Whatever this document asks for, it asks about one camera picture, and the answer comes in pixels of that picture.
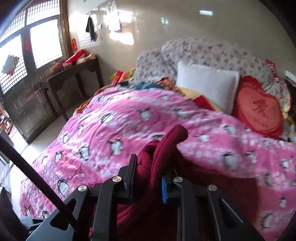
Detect dark red fleece garment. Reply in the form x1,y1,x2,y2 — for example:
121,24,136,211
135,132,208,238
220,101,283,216
89,124,260,241

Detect pink penguin blanket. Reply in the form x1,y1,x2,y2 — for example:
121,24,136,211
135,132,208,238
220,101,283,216
32,87,295,240

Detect red heart cushion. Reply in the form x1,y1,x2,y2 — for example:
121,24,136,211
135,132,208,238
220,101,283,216
232,75,283,138

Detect white pillow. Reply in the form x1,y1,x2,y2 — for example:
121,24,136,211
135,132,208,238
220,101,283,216
176,61,240,114

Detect yellow red folded cloth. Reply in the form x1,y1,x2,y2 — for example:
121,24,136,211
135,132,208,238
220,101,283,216
156,77,222,112

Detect red items by bed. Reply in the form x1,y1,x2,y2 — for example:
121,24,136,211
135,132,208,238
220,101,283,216
110,68,136,86

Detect dark wooden side table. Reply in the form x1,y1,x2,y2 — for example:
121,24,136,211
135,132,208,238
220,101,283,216
40,58,105,122

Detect red box on table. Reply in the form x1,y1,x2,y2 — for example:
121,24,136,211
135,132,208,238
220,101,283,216
63,49,85,65

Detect lattice window door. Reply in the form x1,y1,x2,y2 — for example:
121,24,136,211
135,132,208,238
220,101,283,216
1,1,69,143

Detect dark cloth on hook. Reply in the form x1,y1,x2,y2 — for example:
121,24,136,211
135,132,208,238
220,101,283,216
86,16,96,41

